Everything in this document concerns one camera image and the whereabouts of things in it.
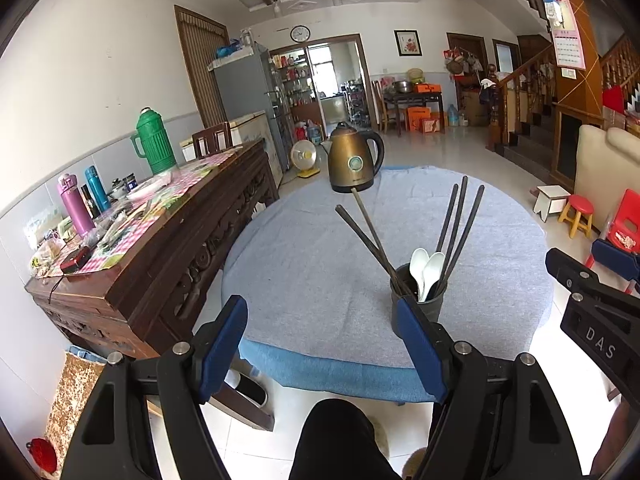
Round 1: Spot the bronze electric kettle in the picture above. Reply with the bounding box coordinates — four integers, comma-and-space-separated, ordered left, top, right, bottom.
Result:
321, 122, 385, 193

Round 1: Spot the grey table cloth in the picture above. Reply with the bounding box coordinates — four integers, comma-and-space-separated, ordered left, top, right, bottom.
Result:
221, 166, 553, 403

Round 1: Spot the brown wooden door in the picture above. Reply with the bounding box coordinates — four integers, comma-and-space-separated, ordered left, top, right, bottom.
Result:
175, 6, 229, 128

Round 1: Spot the wall calendar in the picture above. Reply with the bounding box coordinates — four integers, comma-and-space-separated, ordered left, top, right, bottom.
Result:
542, 0, 586, 70

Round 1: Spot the white chest freezer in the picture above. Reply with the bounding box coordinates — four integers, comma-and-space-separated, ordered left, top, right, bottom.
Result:
179, 109, 281, 172

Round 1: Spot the white ceramic spoon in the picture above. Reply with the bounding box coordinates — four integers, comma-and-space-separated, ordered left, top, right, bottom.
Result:
420, 252, 445, 302
409, 247, 430, 302

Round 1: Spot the white electric fan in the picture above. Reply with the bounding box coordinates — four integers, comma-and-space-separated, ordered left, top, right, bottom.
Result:
290, 140, 320, 179

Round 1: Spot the red plastic chair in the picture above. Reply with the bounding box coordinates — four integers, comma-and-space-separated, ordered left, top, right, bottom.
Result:
585, 188, 639, 295

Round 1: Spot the wooden chair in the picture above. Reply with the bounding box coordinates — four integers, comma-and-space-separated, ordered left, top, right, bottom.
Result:
192, 122, 233, 159

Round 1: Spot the orange cardboard box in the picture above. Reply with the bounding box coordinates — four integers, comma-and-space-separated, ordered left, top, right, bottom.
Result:
406, 106, 432, 132

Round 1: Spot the grey refrigerator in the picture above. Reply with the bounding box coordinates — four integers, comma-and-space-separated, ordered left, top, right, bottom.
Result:
207, 41, 294, 171

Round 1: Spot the purple water bottle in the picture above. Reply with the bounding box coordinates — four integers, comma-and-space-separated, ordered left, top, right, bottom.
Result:
58, 172, 94, 236

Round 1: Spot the brown chopstick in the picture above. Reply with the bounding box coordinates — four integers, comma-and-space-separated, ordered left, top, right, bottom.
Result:
335, 205, 410, 295

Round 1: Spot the black utensil holder cup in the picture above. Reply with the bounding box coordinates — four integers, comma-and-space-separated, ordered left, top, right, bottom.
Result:
389, 262, 449, 338

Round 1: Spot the green thermos jug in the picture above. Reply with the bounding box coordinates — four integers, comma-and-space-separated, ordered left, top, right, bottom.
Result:
130, 107, 177, 176

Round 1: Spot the red round stool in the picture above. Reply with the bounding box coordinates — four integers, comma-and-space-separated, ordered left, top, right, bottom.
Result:
559, 194, 594, 238

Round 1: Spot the dark chopstick group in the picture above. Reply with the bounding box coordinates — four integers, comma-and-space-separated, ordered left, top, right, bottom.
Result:
444, 184, 485, 282

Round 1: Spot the round wall clock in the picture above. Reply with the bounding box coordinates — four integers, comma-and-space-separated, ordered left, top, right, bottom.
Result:
290, 25, 311, 44

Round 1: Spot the framed wall picture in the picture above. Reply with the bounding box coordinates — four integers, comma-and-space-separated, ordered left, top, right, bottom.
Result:
394, 30, 422, 56

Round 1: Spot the white small stool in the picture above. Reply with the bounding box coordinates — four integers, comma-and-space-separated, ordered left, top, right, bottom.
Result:
533, 185, 570, 222

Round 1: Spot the dark carved wooden sideboard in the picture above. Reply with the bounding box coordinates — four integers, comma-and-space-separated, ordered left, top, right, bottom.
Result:
24, 138, 280, 434

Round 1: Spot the dark wooden side table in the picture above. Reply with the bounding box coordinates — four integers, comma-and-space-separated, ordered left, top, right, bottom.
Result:
382, 90, 446, 136

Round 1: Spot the teal water bottle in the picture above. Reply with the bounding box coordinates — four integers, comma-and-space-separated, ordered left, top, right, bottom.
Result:
85, 166, 111, 212

